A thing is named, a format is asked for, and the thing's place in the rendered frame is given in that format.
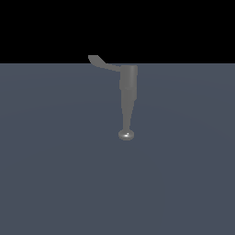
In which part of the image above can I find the grey metal faucet body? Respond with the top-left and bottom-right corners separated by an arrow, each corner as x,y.
117,72 -> 138,141

